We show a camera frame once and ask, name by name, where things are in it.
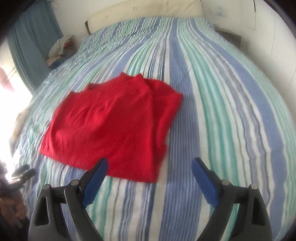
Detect red knit sweater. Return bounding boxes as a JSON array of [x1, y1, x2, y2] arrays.
[[40, 73, 183, 183]]

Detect pile of clothes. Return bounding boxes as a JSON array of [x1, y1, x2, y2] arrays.
[[46, 35, 76, 70]]

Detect person's left hand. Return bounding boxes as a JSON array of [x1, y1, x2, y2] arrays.
[[1, 191, 27, 227]]

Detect striped blue green bedspread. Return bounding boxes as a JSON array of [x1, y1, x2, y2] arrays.
[[13, 17, 295, 240]]

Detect teal curtain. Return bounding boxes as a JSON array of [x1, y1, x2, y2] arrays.
[[7, 1, 63, 93]]

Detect dark wooden nightstand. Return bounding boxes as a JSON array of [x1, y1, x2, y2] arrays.
[[214, 25, 242, 48]]

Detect white wardrobe doors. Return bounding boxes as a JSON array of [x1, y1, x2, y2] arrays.
[[201, 0, 295, 92]]

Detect cream padded headboard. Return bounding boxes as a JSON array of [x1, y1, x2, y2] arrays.
[[85, 0, 203, 35]]

